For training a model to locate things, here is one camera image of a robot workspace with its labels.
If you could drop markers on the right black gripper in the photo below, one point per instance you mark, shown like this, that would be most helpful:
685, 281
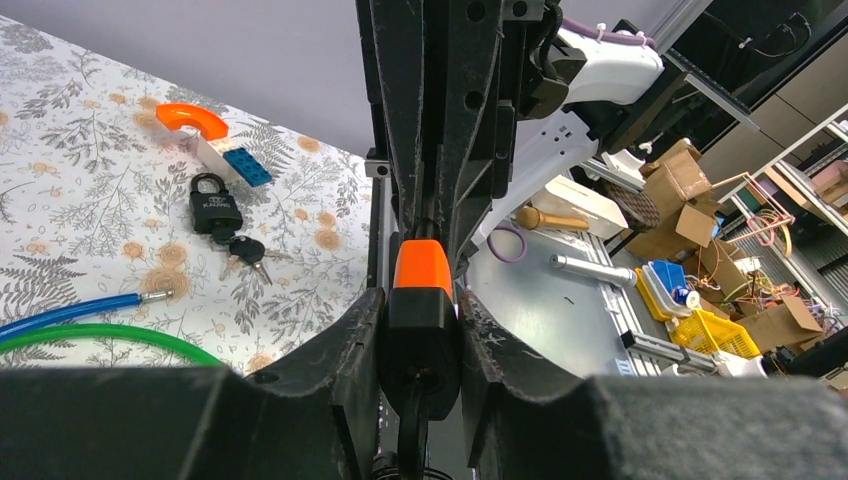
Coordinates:
534, 71

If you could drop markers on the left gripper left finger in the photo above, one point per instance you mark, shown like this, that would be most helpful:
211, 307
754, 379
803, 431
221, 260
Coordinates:
310, 415

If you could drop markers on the orange black padlock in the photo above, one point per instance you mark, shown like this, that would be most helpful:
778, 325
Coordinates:
418, 337

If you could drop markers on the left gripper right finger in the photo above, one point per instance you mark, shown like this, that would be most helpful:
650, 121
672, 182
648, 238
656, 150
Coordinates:
527, 418

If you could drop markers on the blue cable lock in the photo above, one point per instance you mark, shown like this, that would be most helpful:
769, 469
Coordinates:
91, 307

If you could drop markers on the floral table mat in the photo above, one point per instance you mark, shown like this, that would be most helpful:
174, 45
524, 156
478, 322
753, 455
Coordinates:
94, 203

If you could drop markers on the black padlock keys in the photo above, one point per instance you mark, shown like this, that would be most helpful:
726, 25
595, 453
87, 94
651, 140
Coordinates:
246, 250

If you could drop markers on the green cable lock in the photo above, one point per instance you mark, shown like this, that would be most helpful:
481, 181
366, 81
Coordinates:
102, 346

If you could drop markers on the orange white blue toy block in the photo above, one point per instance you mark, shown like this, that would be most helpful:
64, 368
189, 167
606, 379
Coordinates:
215, 148

